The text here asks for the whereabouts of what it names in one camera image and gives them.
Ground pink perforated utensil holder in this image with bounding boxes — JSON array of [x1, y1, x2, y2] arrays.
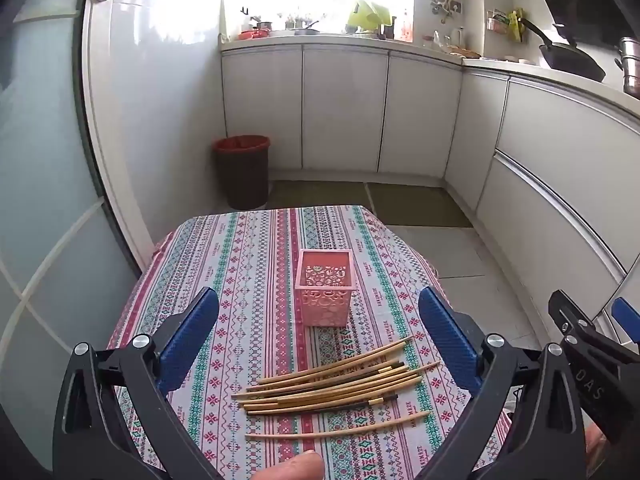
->
[[295, 249, 357, 328]]

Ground person's left hand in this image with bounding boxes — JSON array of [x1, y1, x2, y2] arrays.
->
[[252, 450, 325, 480]]

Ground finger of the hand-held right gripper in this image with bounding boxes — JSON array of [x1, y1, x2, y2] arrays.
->
[[611, 297, 640, 348], [548, 290, 608, 347]]

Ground stainless steel pot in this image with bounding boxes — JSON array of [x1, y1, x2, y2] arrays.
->
[[615, 36, 640, 97]]

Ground patterned striped tablecloth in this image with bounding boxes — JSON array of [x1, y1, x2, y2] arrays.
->
[[107, 205, 506, 480]]

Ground dark green floor mat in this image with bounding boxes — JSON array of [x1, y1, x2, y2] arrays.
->
[[366, 182, 473, 229], [269, 180, 375, 212]]

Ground white kitchen base cabinet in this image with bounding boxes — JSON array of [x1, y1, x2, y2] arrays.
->
[[220, 42, 463, 181]]

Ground white kitchen drawer cabinet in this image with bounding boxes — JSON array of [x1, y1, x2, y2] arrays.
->
[[444, 66, 640, 322]]

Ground black wok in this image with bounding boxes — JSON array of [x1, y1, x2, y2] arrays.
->
[[520, 19, 607, 83]]

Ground brown trash bin red liner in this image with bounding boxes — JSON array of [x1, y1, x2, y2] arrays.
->
[[212, 135, 272, 211]]

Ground frosted glass sliding door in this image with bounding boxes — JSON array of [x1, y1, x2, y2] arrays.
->
[[0, 0, 148, 461]]

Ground slender bamboo chopstick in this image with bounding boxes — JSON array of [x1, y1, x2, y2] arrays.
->
[[245, 410, 432, 442]]

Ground wall wire rack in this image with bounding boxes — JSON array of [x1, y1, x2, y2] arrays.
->
[[486, 7, 527, 42]]

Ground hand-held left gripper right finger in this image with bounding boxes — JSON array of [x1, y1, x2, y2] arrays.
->
[[415, 287, 587, 480]]

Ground wall faucet pipes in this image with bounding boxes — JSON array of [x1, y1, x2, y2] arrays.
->
[[427, 0, 464, 25]]

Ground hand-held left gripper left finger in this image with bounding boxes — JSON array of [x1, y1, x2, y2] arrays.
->
[[52, 287, 221, 480]]

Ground person's right hand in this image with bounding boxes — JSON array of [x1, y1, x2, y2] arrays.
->
[[585, 422, 608, 461]]

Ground pile of bamboo chopsticks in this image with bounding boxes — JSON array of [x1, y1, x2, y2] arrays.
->
[[232, 336, 442, 416]]

